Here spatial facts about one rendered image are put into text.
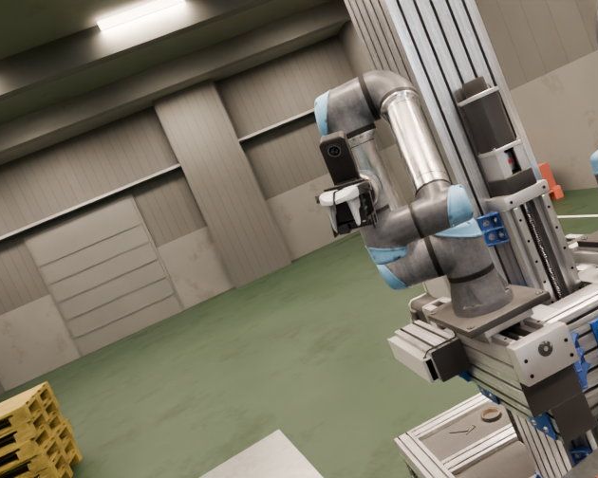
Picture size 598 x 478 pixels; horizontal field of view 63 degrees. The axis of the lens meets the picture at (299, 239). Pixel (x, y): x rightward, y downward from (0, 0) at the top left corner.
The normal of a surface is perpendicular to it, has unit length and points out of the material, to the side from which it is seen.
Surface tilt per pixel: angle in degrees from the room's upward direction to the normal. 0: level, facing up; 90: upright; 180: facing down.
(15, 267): 90
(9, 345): 90
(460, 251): 90
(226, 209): 90
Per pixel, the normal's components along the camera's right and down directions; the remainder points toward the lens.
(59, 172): 0.17, 0.02
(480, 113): -0.51, 0.30
